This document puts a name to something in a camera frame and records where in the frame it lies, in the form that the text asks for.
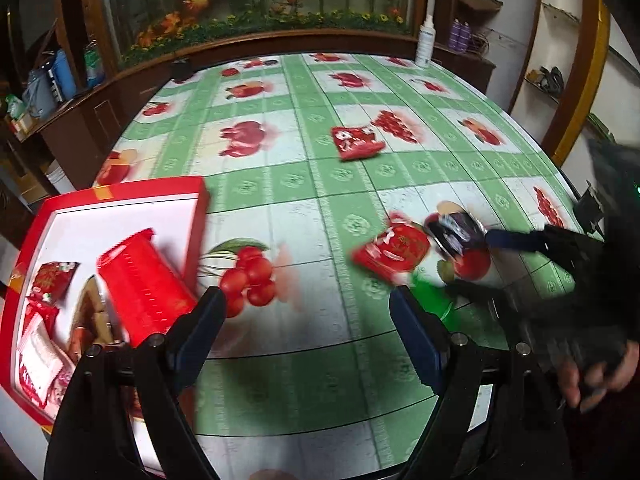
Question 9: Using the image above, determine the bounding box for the red flower jujube snack packet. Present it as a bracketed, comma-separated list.
[331, 127, 386, 162]

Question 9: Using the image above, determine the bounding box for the purple bottles pair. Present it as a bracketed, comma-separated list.
[447, 18, 471, 53]

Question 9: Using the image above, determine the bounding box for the long red snack packet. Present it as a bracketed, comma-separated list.
[96, 229, 196, 347]

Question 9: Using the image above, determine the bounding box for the red gift box tray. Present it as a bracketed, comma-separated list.
[0, 174, 212, 478]

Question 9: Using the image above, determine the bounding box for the white spray bottle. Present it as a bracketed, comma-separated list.
[414, 14, 436, 67]

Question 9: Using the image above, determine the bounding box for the blue water jug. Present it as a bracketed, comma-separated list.
[53, 49, 77, 101]

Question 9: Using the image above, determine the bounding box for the green candy wrapper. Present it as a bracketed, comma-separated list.
[409, 273, 454, 321]

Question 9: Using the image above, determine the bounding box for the person's right hand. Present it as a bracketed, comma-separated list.
[558, 340, 639, 413]

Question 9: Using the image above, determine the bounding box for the grey kettle jug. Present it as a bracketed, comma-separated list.
[23, 68, 56, 120]

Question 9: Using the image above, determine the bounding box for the small black table object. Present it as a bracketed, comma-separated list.
[170, 58, 194, 84]

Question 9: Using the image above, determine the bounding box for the green fruit pattern tablecloth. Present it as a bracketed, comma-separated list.
[96, 53, 577, 479]

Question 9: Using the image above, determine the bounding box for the black purple snack packet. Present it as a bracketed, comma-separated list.
[423, 210, 487, 258]

